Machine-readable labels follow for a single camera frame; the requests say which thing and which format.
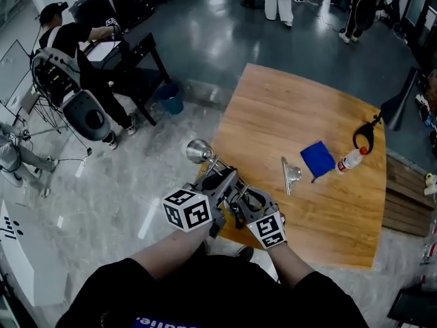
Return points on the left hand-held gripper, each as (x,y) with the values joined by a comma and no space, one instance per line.
(187,210)

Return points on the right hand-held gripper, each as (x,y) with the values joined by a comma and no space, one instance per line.
(268,229)

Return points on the silver desk lamp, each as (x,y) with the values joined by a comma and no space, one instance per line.
(198,150)

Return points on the person's left forearm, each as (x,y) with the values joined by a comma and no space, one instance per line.
(170,248)

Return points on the person's right forearm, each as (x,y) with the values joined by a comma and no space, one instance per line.
(290,265)

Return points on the silver binder clip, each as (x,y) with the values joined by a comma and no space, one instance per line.
(293,175)

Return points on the person's black shoe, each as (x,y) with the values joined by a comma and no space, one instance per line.
(244,252)

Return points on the blue cloth pouch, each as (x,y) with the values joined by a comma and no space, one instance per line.
(317,159)

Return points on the teal waste bin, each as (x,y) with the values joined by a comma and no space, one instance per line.
(170,99)

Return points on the person's black t-shirt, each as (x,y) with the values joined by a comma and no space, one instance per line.
(211,296)

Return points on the plastic water bottle red cap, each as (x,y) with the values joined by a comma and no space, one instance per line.
(350,161)

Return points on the black work table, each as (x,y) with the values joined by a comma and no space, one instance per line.
(140,60)

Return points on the wooden slat bench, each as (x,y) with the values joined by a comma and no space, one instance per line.
(406,200)

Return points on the black chair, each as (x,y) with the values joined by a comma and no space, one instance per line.
(414,307)

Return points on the black equipment case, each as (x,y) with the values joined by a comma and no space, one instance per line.
(131,0)

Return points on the white cabinet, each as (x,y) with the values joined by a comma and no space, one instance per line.
(27,261)

